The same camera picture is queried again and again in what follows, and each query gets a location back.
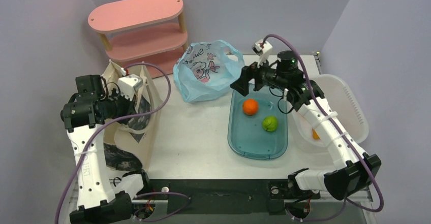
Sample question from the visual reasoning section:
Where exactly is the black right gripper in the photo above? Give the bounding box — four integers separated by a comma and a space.
231, 53, 287, 97

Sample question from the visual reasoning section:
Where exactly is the orange mandarin fruit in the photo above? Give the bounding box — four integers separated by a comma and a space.
242, 99, 259, 116

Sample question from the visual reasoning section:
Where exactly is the light blue plastic grocery bag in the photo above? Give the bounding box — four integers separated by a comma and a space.
173, 40, 245, 104

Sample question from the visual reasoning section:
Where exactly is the beige canvas tote bag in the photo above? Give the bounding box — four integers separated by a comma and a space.
104, 66, 162, 172

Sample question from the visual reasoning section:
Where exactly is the green round fruit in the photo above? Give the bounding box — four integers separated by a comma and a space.
262, 116, 279, 132

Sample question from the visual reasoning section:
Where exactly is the yellow-orange bumpy food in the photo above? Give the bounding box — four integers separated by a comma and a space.
312, 129, 321, 140

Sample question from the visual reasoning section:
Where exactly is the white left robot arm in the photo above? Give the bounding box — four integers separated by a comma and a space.
60, 75, 152, 223

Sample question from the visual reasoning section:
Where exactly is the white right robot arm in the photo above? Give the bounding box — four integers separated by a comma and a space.
231, 51, 382, 200

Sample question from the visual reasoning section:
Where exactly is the teal transparent plastic tub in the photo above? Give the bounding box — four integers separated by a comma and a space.
228, 84, 288, 160

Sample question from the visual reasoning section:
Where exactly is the pink three-tier shelf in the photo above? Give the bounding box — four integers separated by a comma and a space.
88, 0, 189, 74

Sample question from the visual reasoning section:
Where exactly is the white plastic basket tub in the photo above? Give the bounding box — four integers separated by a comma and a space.
288, 74, 369, 153

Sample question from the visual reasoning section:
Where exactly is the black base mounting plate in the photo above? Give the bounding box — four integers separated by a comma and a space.
132, 179, 321, 216

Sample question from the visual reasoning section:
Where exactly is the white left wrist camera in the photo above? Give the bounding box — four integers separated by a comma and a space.
116, 68, 144, 101

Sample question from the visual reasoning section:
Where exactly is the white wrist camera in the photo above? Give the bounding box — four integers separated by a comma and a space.
252, 39, 273, 68
116, 68, 144, 101

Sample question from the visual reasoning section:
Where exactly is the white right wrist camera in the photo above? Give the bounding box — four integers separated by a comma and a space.
252, 39, 273, 68

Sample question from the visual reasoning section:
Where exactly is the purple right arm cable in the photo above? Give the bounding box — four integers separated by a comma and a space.
261, 34, 385, 222

